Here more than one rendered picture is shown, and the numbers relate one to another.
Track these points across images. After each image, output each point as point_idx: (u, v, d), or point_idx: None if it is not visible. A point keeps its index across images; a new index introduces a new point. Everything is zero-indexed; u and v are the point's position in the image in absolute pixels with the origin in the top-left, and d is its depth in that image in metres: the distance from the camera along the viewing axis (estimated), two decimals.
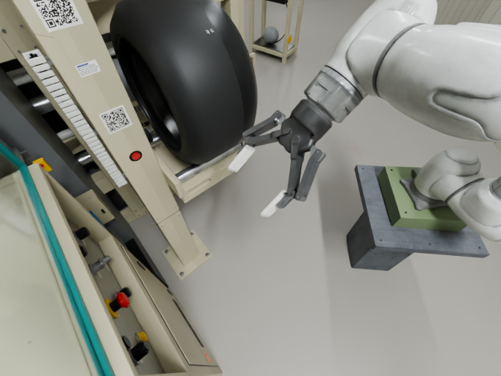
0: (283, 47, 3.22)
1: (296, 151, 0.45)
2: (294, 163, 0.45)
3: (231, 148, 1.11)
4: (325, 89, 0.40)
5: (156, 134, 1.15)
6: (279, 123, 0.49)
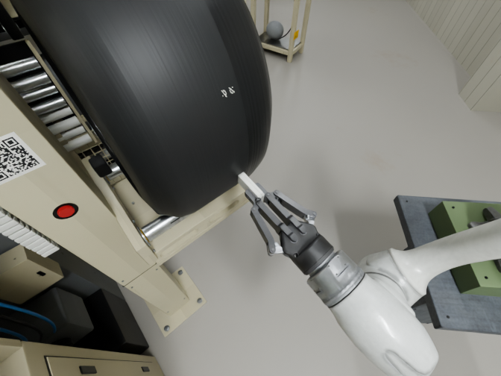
0: (289, 43, 2.86)
1: (283, 230, 0.46)
2: (276, 221, 0.47)
3: None
4: (340, 274, 0.40)
5: None
6: (306, 221, 0.49)
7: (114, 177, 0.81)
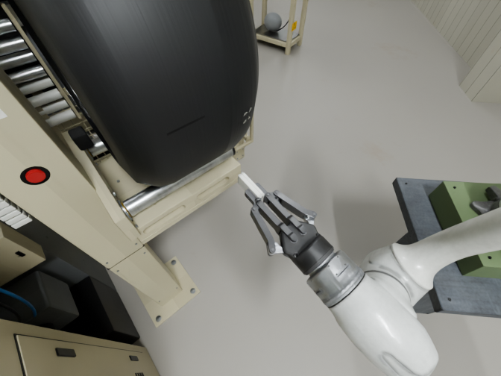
0: (287, 35, 2.82)
1: (283, 230, 0.46)
2: (276, 221, 0.47)
3: (218, 161, 0.71)
4: (339, 274, 0.40)
5: None
6: (306, 221, 0.49)
7: None
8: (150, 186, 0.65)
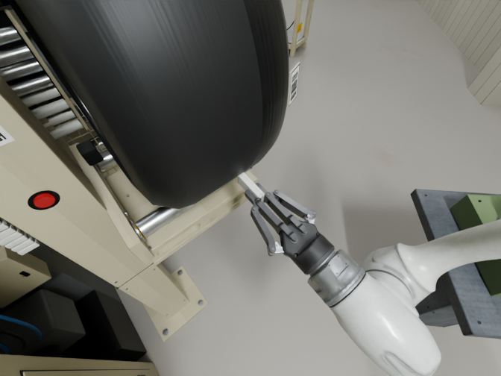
0: (292, 36, 2.78)
1: (283, 230, 0.46)
2: (276, 221, 0.47)
3: None
4: (340, 273, 0.40)
5: None
6: (306, 220, 0.49)
7: None
8: (171, 214, 0.59)
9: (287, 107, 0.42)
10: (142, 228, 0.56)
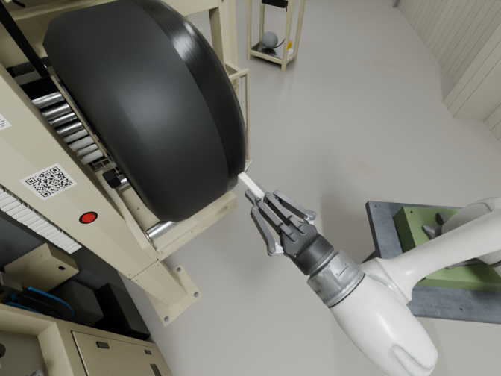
0: (283, 53, 3.01)
1: (283, 230, 0.46)
2: (276, 221, 0.47)
3: None
4: (340, 274, 0.40)
5: None
6: (306, 221, 0.49)
7: (122, 186, 0.94)
8: (173, 227, 0.85)
9: None
10: (154, 239, 0.81)
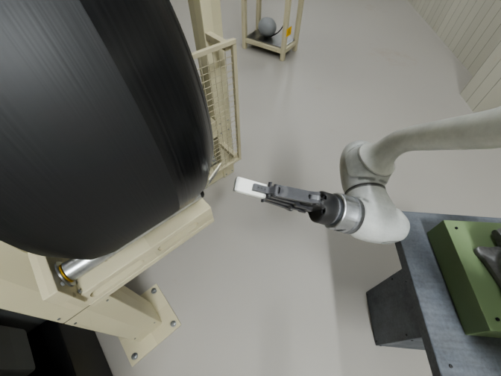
0: (282, 41, 2.72)
1: (292, 209, 0.56)
2: (285, 204, 0.55)
3: None
4: (337, 230, 0.58)
5: None
6: (312, 199, 0.52)
7: None
8: None
9: (205, 188, 0.49)
10: (65, 268, 0.51)
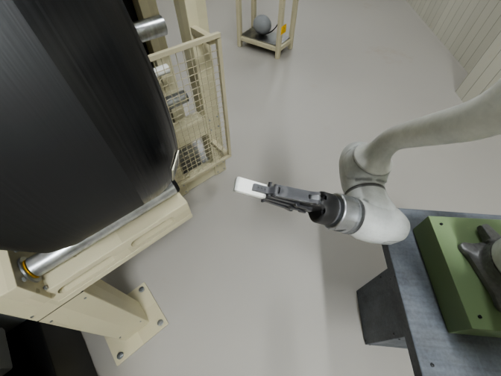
0: (276, 38, 2.70)
1: (292, 209, 0.56)
2: (285, 204, 0.55)
3: None
4: (337, 230, 0.58)
5: None
6: (312, 199, 0.52)
7: None
8: None
9: (172, 180, 0.47)
10: (29, 262, 0.49)
